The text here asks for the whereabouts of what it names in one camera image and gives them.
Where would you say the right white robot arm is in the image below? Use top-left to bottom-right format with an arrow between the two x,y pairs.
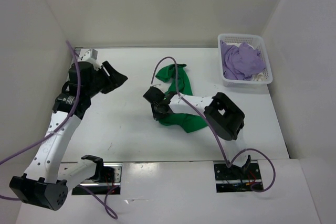
143,86 -> 251,178

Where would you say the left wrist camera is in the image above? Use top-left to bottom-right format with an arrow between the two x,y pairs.
79,48 -> 101,69

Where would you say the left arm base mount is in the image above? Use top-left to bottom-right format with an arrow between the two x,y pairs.
80,163 -> 122,195

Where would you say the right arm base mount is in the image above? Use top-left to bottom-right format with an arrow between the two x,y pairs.
214,161 -> 264,193

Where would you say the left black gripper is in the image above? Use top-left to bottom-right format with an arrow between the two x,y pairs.
86,60 -> 128,97

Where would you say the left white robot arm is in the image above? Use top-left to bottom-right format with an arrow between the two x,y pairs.
9,61 -> 128,211

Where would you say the white cloth in basket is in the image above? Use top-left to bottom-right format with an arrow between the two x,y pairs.
251,72 -> 266,82

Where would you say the white plastic basket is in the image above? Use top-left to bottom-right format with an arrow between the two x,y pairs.
217,34 -> 272,87

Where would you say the purple t shirt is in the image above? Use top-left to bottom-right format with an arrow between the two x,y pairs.
220,40 -> 266,81

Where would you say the green t shirt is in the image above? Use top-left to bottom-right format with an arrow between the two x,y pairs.
155,64 -> 207,133

